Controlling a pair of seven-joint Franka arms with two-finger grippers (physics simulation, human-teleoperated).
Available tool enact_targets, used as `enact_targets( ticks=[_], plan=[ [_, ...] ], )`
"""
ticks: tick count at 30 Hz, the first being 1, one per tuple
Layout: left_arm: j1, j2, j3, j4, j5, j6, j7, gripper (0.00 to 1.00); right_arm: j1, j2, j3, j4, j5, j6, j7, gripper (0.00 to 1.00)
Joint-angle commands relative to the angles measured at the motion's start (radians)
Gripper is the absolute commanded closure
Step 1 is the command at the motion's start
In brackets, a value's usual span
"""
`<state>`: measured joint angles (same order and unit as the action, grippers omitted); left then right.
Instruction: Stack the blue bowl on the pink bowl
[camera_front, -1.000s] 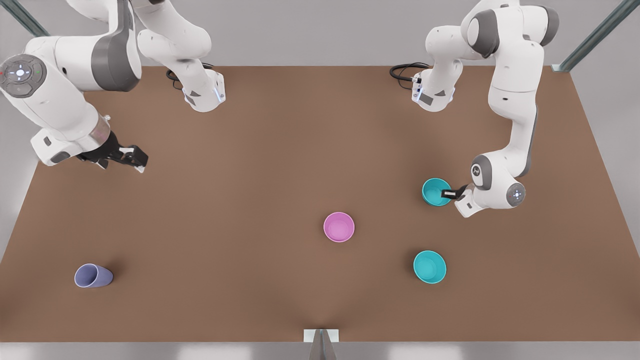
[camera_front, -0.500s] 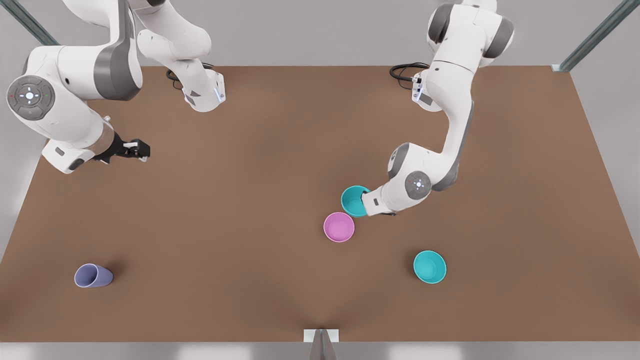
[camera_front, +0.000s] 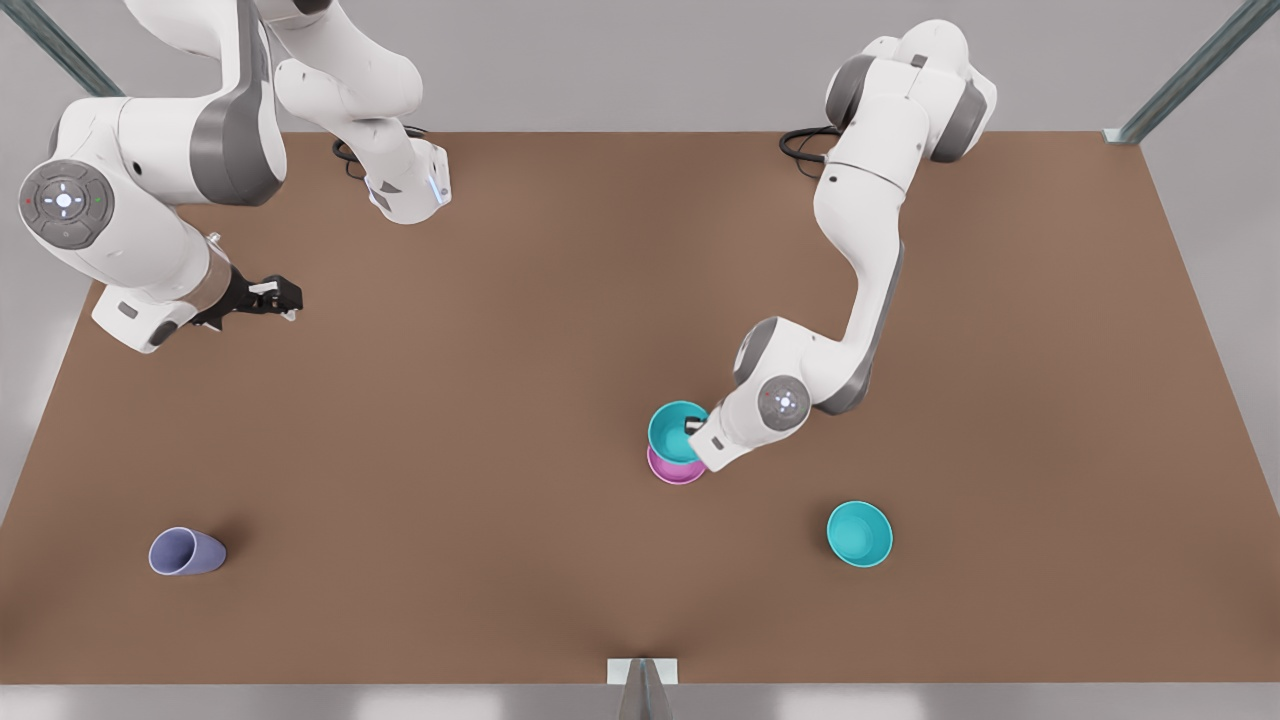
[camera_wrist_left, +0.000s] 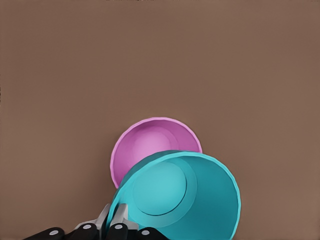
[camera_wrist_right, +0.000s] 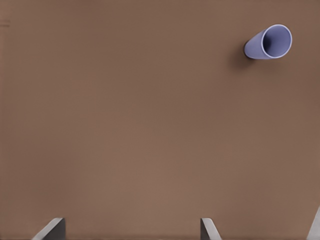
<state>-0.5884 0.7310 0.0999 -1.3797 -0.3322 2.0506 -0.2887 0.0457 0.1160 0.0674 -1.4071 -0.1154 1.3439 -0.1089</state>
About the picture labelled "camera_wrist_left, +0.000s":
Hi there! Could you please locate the blue bowl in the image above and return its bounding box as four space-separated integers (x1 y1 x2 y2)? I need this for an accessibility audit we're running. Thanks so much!
105 150 242 240

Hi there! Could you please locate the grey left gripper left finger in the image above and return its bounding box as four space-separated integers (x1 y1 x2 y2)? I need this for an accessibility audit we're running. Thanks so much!
64 203 111 240

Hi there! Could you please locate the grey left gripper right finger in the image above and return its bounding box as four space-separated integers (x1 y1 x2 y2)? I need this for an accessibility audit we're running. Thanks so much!
105 203 139 240

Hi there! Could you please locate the pink bowl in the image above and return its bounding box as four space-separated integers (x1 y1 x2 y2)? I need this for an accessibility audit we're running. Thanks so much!
110 116 203 190

